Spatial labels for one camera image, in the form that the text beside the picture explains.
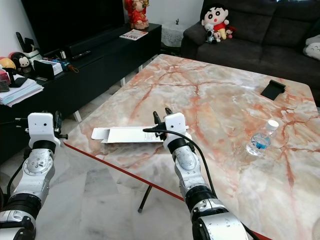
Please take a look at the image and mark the small red plush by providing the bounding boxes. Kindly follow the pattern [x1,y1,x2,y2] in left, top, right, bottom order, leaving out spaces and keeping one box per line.
[224,26,237,40]

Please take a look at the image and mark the white lace side table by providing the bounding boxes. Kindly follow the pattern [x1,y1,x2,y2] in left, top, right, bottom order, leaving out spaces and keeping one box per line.
[160,18,186,49]

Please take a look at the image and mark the black cordless phone handset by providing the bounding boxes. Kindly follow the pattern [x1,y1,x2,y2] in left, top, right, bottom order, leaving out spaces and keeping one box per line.
[15,31,42,57]

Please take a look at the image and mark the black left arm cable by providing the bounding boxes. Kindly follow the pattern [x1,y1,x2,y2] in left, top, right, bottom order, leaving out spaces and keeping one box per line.
[0,118,31,199]

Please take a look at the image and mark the red gold figurine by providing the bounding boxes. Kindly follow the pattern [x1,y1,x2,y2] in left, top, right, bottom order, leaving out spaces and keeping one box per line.
[123,0,151,31]

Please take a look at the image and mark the black white box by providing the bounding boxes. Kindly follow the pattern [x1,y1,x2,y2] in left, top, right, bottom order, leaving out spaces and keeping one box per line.
[33,58,66,82]

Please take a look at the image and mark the small panda plush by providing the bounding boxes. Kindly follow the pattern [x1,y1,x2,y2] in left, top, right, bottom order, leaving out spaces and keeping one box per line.
[203,24,221,45]

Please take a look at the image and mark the pink box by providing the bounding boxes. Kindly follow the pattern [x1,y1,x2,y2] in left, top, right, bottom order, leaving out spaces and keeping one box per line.
[0,69,14,87]

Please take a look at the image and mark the black tv console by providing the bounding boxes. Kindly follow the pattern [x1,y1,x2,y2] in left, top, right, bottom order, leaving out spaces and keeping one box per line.
[0,22,162,162]

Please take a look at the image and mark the black mouse plush toy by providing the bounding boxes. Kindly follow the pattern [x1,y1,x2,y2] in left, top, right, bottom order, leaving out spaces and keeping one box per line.
[10,51,37,75]

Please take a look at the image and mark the black television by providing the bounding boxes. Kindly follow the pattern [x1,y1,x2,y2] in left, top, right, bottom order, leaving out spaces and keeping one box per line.
[20,0,127,57]

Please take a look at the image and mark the red white booklet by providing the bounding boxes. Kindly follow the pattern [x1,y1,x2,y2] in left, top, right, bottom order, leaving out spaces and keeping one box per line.
[119,29,150,41]

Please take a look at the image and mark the grey white round plush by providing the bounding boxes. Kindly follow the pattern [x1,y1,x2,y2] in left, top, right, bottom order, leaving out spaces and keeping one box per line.
[302,33,320,61]

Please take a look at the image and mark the black remote control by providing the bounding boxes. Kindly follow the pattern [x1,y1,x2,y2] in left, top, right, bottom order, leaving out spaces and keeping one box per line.
[72,49,93,61]

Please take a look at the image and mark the black phone stand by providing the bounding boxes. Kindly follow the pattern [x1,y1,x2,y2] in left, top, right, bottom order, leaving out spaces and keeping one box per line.
[260,79,287,102]

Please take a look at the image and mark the cartoon boy plush doll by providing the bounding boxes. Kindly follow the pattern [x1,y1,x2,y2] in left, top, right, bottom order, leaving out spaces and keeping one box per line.
[200,3,231,41]

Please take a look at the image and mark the black soundbar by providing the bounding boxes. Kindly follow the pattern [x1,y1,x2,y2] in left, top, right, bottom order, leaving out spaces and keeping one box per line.
[66,39,102,57]

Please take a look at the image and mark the clear plastic water bottle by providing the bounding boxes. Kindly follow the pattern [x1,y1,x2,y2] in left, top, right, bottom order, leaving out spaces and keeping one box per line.
[245,118,280,157]

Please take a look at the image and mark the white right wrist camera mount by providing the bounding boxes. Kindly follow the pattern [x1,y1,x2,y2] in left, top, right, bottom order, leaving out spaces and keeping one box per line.
[163,112,187,144]

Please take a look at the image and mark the marble pattern folding table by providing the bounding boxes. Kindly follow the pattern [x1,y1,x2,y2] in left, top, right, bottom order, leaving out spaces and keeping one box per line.
[62,53,320,240]

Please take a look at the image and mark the stack of white papers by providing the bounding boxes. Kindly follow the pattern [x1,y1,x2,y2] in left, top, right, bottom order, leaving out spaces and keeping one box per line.
[0,76,45,107]

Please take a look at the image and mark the dark grey sofa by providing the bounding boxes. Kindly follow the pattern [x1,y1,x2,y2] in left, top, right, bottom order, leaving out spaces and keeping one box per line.
[179,0,320,107]

